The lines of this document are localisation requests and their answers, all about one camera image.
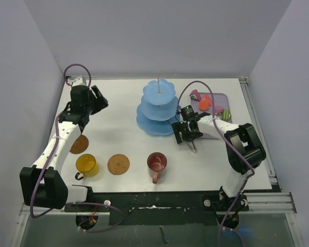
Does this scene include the blue three-tier cake stand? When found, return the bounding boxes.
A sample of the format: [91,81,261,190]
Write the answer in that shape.
[136,78,180,136]

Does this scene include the brown wooden coaster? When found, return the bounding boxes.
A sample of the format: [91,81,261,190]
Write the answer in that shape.
[70,134,89,154]

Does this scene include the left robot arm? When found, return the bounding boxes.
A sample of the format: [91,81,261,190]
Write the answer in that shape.
[20,85,108,211]

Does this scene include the green striped macaron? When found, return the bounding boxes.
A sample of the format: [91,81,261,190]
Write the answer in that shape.
[221,109,231,121]

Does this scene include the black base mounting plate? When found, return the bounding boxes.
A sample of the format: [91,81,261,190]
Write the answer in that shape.
[64,191,249,226]

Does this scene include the woven rattan coaster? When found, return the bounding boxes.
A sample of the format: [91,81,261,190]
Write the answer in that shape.
[108,154,130,175]

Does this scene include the purple cake slice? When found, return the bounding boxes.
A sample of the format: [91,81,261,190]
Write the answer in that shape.
[190,90,201,101]

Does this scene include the purple serving tray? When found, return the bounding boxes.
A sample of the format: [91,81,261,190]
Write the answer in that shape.
[190,92,233,139]

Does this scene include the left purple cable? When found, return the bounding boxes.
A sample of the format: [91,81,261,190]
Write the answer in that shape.
[29,63,124,234]

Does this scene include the metal tongs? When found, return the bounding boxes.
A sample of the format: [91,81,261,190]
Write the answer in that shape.
[185,140,197,153]

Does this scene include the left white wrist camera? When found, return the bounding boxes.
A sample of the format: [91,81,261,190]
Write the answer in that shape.
[65,76,87,87]

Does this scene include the purple cable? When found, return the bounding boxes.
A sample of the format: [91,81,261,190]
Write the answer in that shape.
[29,63,124,234]
[177,80,255,247]

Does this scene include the yellow enamel mug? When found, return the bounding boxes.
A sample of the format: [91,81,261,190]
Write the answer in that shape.
[75,154,99,181]

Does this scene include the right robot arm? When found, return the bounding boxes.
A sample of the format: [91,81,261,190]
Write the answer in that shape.
[171,105,266,210]

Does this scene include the pink patterned mug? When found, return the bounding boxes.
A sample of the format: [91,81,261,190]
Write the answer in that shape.
[147,152,167,184]

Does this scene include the red pink macaron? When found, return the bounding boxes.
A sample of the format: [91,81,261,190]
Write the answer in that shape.
[198,94,213,111]

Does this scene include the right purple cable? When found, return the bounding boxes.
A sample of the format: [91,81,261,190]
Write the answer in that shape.
[177,80,255,247]

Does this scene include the aluminium rail frame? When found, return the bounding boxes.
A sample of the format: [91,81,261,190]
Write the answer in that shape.
[21,79,296,214]

